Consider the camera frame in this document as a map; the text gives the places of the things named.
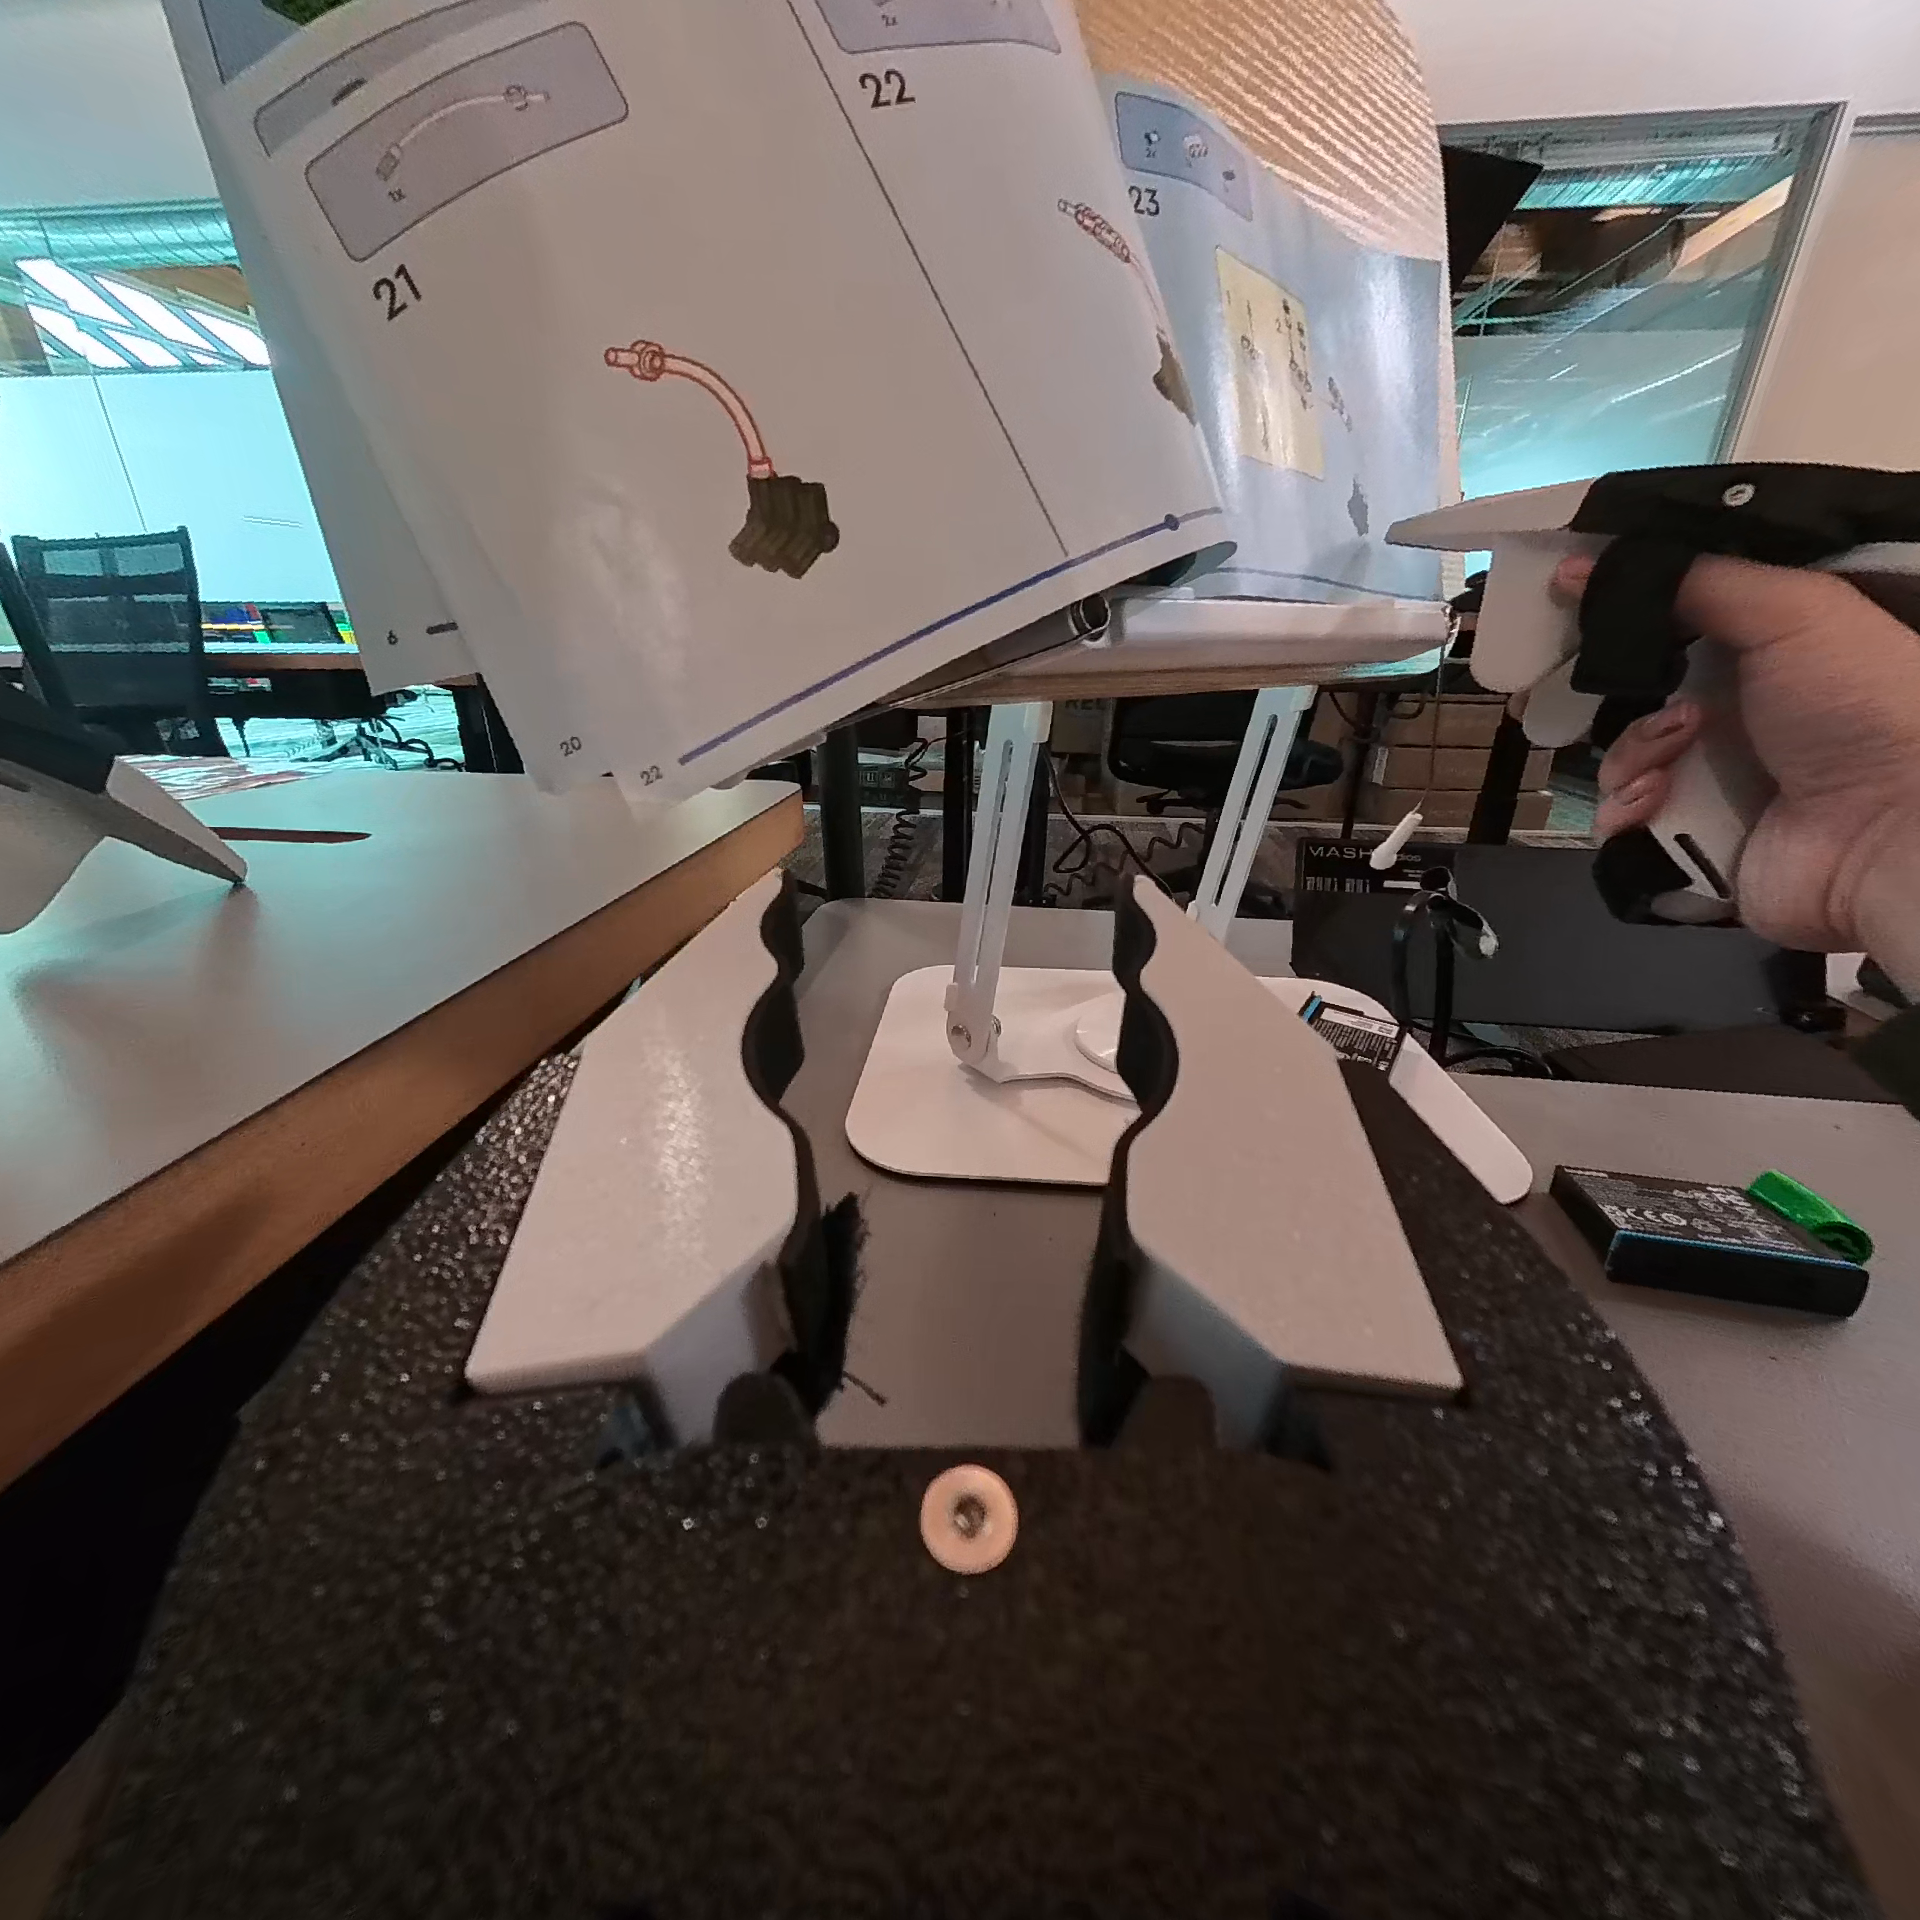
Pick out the person's right hand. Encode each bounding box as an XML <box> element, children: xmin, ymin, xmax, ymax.
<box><xmin>1544</xmin><ymin>551</ymin><xmax>1920</xmax><ymax>1008</ymax></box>

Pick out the black white-tipped cable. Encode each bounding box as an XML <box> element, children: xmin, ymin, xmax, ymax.
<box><xmin>1381</xmin><ymin>810</ymin><xmax>1504</xmax><ymax>1070</ymax></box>

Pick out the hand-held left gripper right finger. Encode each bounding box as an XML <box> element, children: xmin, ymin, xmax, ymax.
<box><xmin>1077</xmin><ymin>879</ymin><xmax>1468</xmax><ymax>1454</ymax></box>

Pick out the large black wall screen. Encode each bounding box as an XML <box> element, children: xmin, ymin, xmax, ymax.
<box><xmin>1438</xmin><ymin>132</ymin><xmax>1548</xmax><ymax>295</ymax></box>

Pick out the black office chair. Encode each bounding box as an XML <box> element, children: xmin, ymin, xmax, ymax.
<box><xmin>1106</xmin><ymin>694</ymin><xmax>1347</xmax><ymax>825</ymax></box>

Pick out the stack of cardboard boxes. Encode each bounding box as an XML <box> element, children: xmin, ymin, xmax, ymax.
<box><xmin>1302</xmin><ymin>688</ymin><xmax>1565</xmax><ymax>836</ymax></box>

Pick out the light blue instruction booklet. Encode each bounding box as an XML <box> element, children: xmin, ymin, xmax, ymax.
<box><xmin>158</xmin><ymin>0</ymin><xmax>1453</xmax><ymax>798</ymax></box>

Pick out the black mesh chair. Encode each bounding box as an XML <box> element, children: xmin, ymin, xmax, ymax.
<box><xmin>5</xmin><ymin>529</ymin><xmax>234</xmax><ymax>759</ymax></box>

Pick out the wood-edged grey table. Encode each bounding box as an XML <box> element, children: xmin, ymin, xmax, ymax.
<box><xmin>0</xmin><ymin>772</ymin><xmax>816</xmax><ymax>1491</ymax></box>

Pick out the dark flat panel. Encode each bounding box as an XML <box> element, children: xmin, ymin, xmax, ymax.
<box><xmin>1293</xmin><ymin>836</ymin><xmax>1788</xmax><ymax>1040</ymax></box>

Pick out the coiled black cable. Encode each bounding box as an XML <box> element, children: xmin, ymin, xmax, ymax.
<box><xmin>877</xmin><ymin>779</ymin><xmax>963</xmax><ymax>906</ymax></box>

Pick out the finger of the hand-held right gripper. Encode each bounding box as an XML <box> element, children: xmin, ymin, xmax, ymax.
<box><xmin>1387</xmin><ymin>482</ymin><xmax>1595</xmax><ymax>554</ymax></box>

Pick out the black battery pack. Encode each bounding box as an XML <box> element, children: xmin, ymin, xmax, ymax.
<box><xmin>1544</xmin><ymin>1162</ymin><xmax>1871</xmax><ymax>1322</ymax></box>

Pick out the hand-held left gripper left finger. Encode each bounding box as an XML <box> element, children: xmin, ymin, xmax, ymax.
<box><xmin>463</xmin><ymin>871</ymin><xmax>872</xmax><ymax>1450</ymax></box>

